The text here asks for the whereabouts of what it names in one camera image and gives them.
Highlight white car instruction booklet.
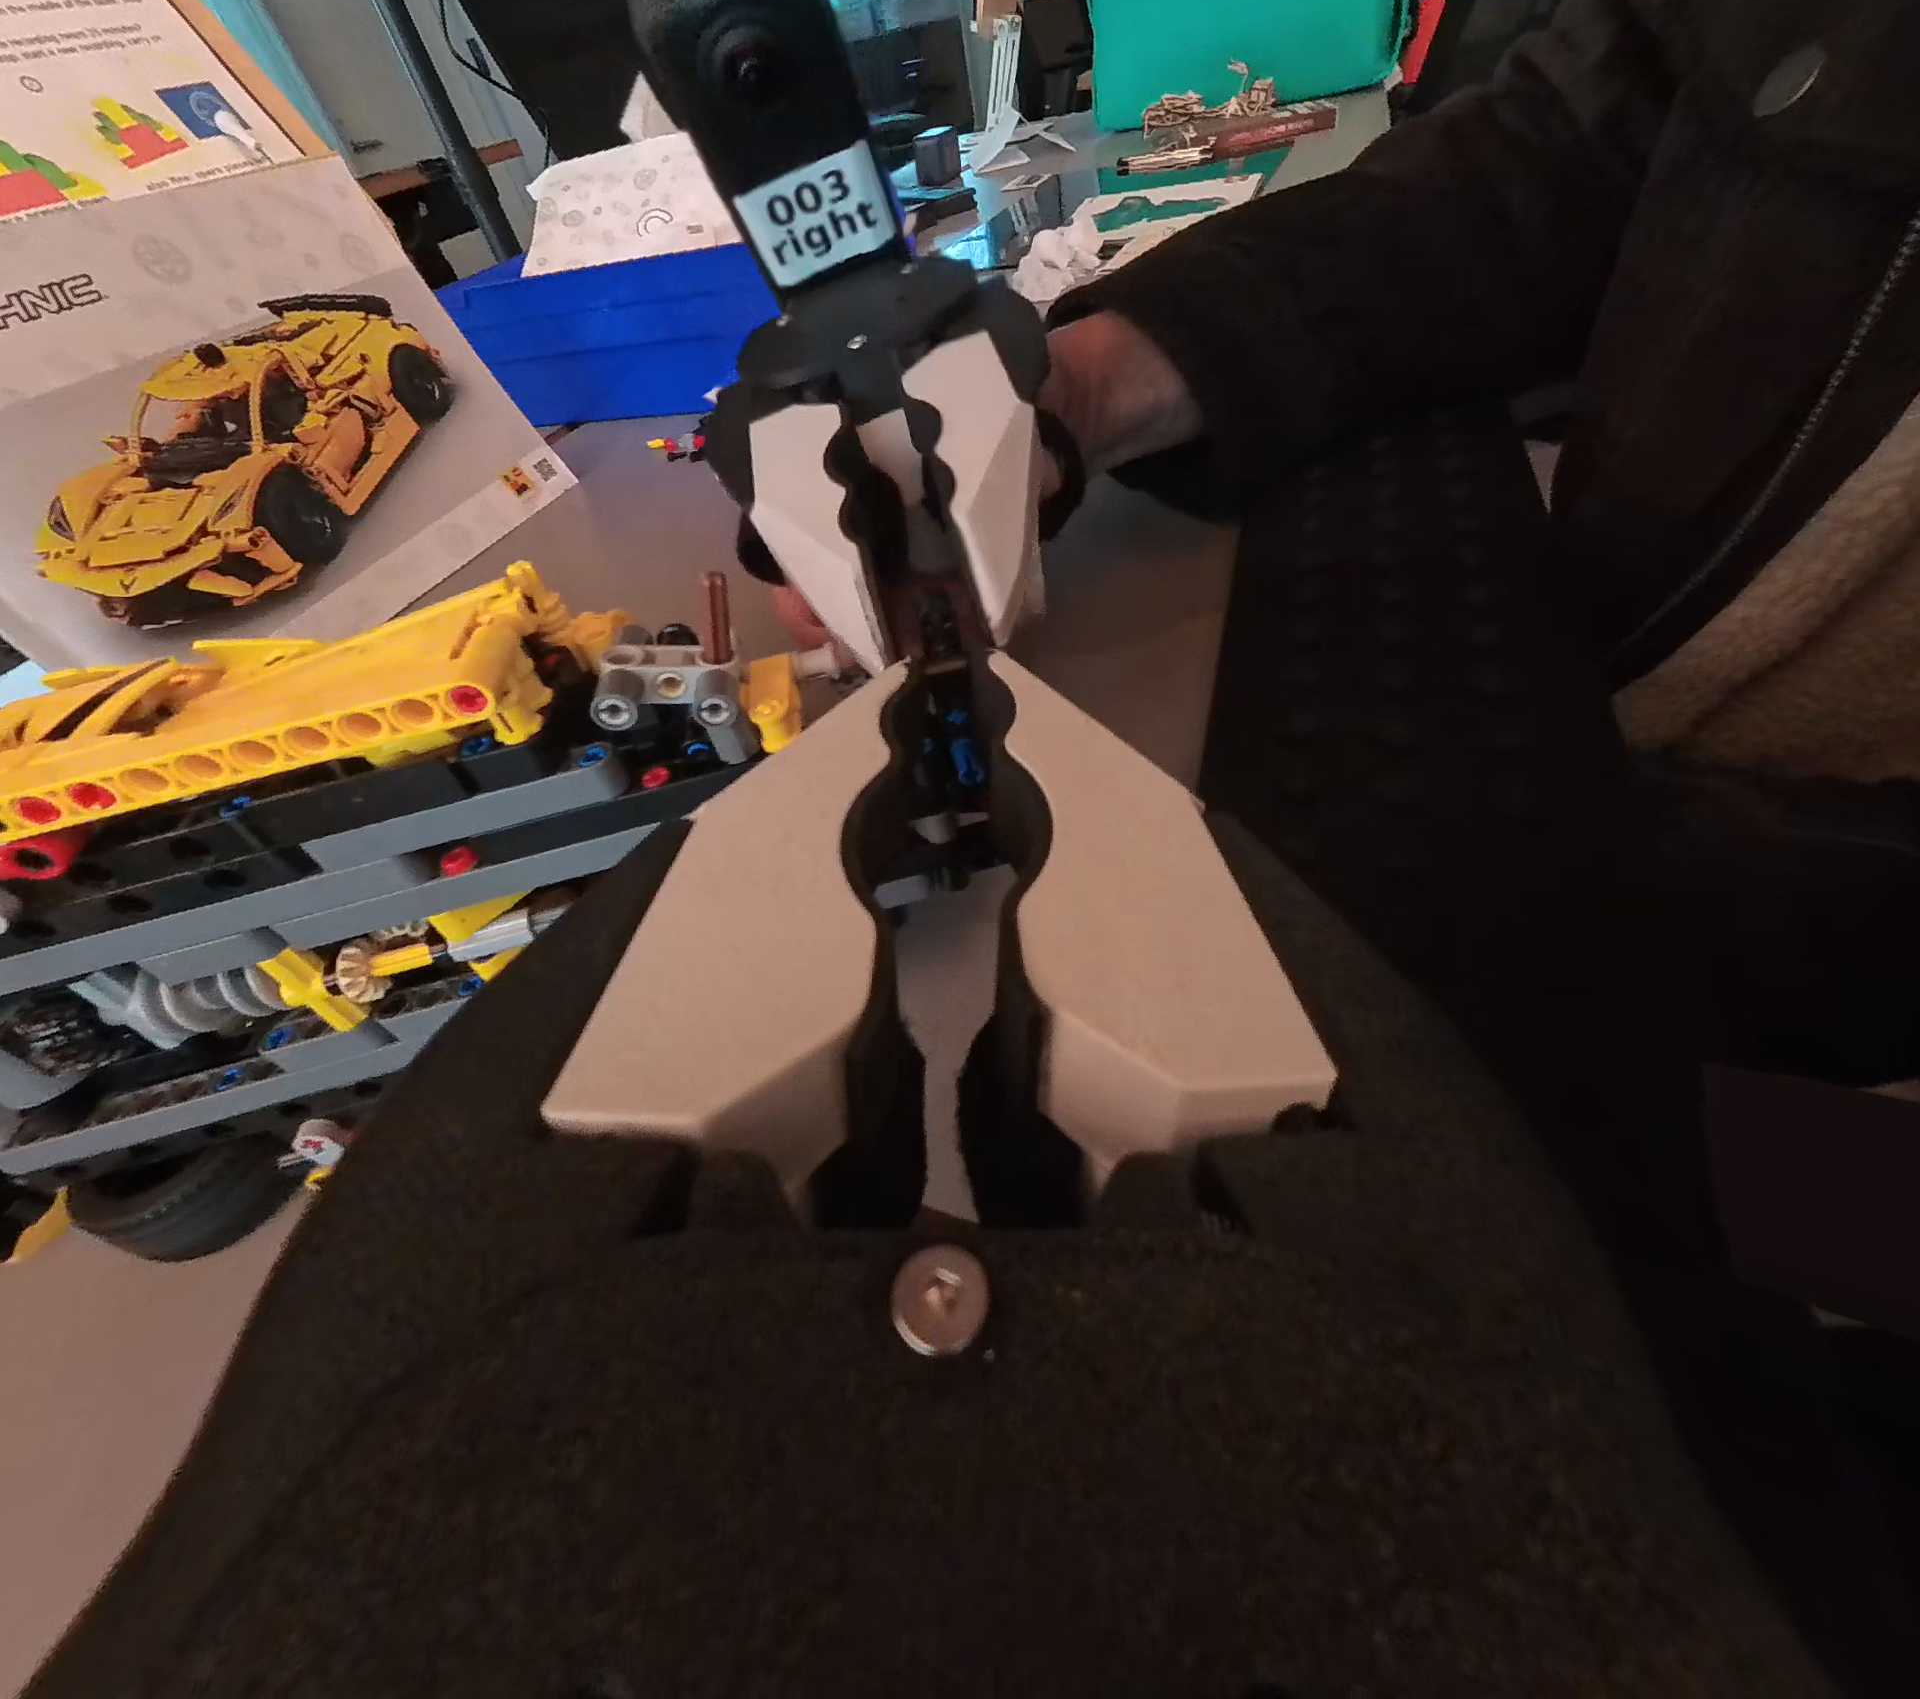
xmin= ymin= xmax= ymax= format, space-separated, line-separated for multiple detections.
xmin=0 ymin=153 xmax=580 ymax=675

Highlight black grey brick assembly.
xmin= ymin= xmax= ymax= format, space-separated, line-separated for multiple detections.
xmin=869 ymin=589 xmax=1039 ymax=909

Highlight grey metal post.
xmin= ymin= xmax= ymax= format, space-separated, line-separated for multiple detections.
xmin=269 ymin=0 xmax=520 ymax=263

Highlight black fabric panel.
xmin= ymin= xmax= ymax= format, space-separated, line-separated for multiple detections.
xmin=437 ymin=0 xmax=640 ymax=163

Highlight blue plastic bin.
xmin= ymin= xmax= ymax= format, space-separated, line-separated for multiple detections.
xmin=434 ymin=243 xmax=782 ymax=429

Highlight person's black jacket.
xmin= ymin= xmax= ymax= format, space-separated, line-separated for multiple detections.
xmin=1500 ymin=0 xmax=1920 ymax=1699

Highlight crumpled white paper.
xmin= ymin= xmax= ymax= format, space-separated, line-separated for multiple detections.
xmin=1011 ymin=217 xmax=1107 ymax=301

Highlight white printed paper sheets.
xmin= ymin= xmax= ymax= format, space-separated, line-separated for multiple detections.
xmin=516 ymin=71 xmax=752 ymax=283

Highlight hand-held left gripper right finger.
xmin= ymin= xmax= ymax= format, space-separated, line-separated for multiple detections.
xmin=963 ymin=653 xmax=1341 ymax=1223

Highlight wooden gear model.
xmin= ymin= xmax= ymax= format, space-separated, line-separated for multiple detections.
xmin=1116 ymin=61 xmax=1339 ymax=177

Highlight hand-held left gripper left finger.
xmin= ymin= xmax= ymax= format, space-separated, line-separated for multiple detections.
xmin=536 ymin=661 xmax=929 ymax=1223

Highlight black dimpled mat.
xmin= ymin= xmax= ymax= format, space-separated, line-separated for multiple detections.
xmin=1200 ymin=423 xmax=1697 ymax=1431

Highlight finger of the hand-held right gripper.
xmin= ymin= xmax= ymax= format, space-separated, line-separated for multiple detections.
xmin=744 ymin=403 xmax=897 ymax=669
xmin=895 ymin=331 xmax=1050 ymax=651

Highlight colourful printed board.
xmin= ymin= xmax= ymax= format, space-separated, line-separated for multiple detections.
xmin=0 ymin=0 xmax=335 ymax=219

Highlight yellow toy brick car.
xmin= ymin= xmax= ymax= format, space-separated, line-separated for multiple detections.
xmin=0 ymin=559 xmax=819 ymax=1265

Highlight person's right hand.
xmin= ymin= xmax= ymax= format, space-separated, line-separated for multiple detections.
xmin=1033 ymin=311 xmax=1205 ymax=481

